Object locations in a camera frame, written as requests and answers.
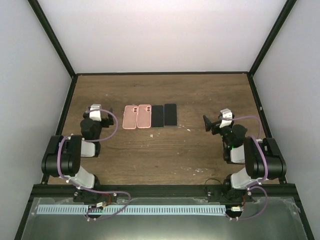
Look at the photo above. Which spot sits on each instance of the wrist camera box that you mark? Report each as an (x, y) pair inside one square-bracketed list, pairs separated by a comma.
[(94, 113), (226, 116)]

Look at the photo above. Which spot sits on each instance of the blue smartphone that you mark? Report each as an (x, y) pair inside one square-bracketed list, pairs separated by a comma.
[(170, 114)]

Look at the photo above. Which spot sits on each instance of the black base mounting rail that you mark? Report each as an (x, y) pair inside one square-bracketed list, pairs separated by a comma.
[(210, 192)]

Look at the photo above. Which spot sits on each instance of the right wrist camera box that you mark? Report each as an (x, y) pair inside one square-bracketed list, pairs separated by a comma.
[(226, 116)]

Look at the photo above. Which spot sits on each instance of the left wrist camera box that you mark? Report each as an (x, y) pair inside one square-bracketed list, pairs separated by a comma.
[(94, 113)]

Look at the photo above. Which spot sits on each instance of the plain pink phone case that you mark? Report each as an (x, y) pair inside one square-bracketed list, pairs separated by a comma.
[(144, 116)]

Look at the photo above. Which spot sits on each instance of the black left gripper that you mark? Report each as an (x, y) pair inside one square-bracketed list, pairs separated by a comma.
[(106, 123)]

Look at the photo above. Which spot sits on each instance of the black screen smartphone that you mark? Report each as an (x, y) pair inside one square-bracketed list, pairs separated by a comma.
[(157, 116)]

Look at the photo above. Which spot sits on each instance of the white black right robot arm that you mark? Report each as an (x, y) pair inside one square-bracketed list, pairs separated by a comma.
[(262, 158)]

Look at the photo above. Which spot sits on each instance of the pink ring-stand phone case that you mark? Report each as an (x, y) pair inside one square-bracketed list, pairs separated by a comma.
[(130, 116)]

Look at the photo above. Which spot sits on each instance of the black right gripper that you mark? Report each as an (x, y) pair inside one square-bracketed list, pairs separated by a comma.
[(209, 125)]

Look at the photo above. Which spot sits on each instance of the light blue slotted strip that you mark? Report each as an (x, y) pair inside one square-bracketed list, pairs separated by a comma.
[(202, 210)]

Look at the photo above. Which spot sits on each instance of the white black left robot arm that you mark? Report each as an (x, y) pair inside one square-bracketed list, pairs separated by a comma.
[(62, 158)]

